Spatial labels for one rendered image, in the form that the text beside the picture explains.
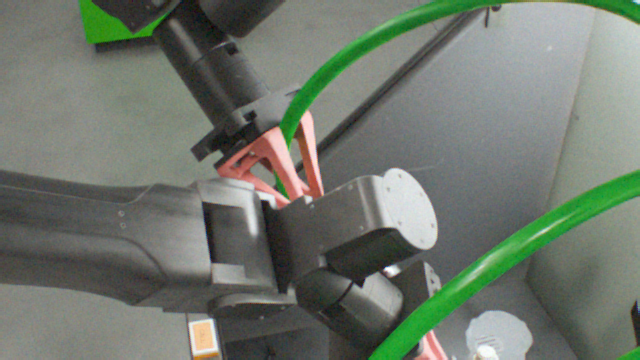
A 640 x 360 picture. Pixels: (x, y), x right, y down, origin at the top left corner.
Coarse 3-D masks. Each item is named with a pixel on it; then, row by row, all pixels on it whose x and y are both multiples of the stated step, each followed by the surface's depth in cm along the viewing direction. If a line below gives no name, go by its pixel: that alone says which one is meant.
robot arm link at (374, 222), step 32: (256, 192) 42; (352, 192) 38; (384, 192) 38; (416, 192) 41; (288, 224) 41; (320, 224) 39; (352, 224) 38; (384, 224) 37; (416, 224) 39; (288, 256) 40; (320, 256) 39; (352, 256) 40; (384, 256) 39; (288, 288) 40
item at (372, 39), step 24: (456, 0) 42; (480, 0) 41; (504, 0) 41; (528, 0) 41; (552, 0) 41; (576, 0) 40; (600, 0) 40; (624, 0) 40; (384, 24) 44; (408, 24) 43; (360, 48) 45; (336, 72) 46; (312, 96) 48; (288, 120) 50; (288, 144) 51
